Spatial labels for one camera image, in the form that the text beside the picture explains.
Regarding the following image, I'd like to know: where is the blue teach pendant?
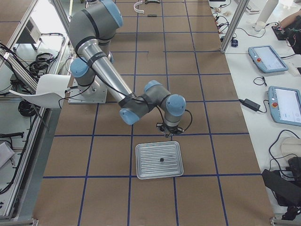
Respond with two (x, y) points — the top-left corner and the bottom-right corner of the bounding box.
(248, 45), (288, 73)
(267, 86), (301, 127)

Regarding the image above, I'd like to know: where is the aluminium frame post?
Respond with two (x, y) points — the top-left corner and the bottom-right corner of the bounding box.
(220, 0), (249, 54)

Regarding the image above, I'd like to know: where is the white plastic chair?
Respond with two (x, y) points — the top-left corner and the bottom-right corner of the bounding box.
(9, 74), (71, 108)

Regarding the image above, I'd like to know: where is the black power adapter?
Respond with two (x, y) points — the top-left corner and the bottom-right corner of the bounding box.
(239, 98), (260, 112)

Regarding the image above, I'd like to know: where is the near blue teach pendant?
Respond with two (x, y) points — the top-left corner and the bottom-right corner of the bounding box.
(267, 86), (301, 127)

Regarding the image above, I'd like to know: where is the silver ribbed metal tray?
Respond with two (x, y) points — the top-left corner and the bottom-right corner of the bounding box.
(135, 141), (184, 180)

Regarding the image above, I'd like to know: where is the white curved plastic arc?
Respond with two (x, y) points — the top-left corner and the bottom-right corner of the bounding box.
(133, 0), (144, 14)

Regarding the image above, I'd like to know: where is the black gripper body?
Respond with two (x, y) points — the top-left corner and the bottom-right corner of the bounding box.
(156, 122), (184, 136)

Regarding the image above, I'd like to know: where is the far blue teach pendant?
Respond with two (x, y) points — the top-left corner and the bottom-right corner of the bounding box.
(248, 45), (288, 73)

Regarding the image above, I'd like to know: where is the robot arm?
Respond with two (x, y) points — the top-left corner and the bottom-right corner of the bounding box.
(69, 0), (186, 137)

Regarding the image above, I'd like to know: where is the green curved brake shoe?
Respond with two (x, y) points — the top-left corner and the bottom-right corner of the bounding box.
(144, 0), (160, 4)

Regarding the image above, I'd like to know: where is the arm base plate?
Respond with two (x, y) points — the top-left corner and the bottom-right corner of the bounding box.
(68, 73), (107, 104)

